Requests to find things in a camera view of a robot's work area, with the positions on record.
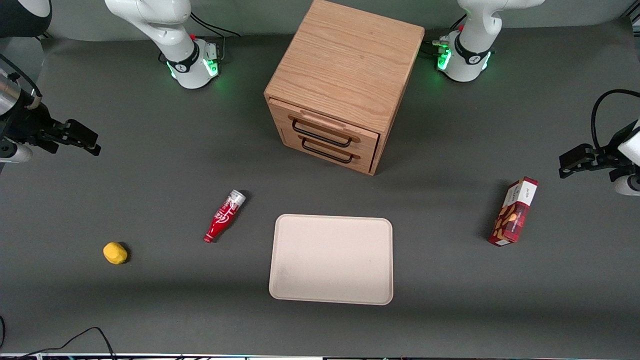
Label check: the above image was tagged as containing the wooden drawer with black handle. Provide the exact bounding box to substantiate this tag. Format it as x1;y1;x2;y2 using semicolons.
279;127;377;175
268;98;381;157

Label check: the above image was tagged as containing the yellow lemon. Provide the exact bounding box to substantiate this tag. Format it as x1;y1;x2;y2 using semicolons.
103;242;129;265

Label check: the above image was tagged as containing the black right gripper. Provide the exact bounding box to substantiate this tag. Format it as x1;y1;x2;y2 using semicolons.
4;102;102;156

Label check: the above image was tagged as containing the red plaid cookie box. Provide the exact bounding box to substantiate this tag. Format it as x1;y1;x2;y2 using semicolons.
488;176;540;247

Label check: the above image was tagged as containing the beige rectangular tray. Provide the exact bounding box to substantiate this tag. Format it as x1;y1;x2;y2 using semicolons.
268;214;394;306

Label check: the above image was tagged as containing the red ketchup bottle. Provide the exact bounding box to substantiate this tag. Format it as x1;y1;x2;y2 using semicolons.
203;189;247;244

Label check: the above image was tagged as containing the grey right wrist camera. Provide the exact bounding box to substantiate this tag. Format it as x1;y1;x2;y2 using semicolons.
0;141;34;164

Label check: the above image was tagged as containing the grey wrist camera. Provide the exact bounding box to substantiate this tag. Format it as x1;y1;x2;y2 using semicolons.
0;141;34;164
614;173;640;197

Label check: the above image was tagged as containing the wooden drawer cabinet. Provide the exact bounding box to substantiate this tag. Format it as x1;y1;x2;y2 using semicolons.
263;0;426;176

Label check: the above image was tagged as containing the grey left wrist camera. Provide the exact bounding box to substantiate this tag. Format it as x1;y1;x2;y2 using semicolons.
614;173;640;197

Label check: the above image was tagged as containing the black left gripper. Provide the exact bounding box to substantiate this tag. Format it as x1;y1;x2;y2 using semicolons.
558;120;635;183

